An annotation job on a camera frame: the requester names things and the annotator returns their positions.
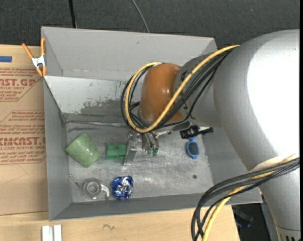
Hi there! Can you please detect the green toy block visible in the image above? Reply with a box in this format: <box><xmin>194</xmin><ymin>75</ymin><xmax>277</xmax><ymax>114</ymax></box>
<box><xmin>105</xmin><ymin>143</ymin><xmax>128</xmax><ymax>161</ymax></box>

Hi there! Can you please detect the blue shiny foil ball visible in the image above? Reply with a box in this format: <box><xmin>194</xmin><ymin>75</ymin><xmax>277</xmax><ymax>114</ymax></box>
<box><xmin>111</xmin><ymin>175</ymin><xmax>135</xmax><ymax>201</ymax></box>

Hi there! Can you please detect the grey metal bin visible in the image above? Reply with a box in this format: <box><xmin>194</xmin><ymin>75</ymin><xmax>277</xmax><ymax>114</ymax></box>
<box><xmin>40</xmin><ymin>26</ymin><xmax>264</xmax><ymax>222</ymax></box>

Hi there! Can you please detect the pale green cup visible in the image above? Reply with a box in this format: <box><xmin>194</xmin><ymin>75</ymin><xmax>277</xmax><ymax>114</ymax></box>
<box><xmin>64</xmin><ymin>132</ymin><xmax>101</xmax><ymax>168</ymax></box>

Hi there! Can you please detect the brown cardboard board red print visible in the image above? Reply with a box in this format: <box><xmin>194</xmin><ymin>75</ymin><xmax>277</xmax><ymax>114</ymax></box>
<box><xmin>0</xmin><ymin>43</ymin><xmax>49</xmax><ymax>217</ymax></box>

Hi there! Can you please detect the black cylinder on white bracket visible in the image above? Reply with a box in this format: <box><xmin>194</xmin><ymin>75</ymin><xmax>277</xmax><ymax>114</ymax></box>
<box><xmin>179</xmin><ymin>125</ymin><xmax>214</xmax><ymax>140</ymax></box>

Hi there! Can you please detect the blue oval ring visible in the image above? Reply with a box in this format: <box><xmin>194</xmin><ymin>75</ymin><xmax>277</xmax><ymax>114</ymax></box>
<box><xmin>185</xmin><ymin>138</ymin><xmax>200</xmax><ymax>160</ymax></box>

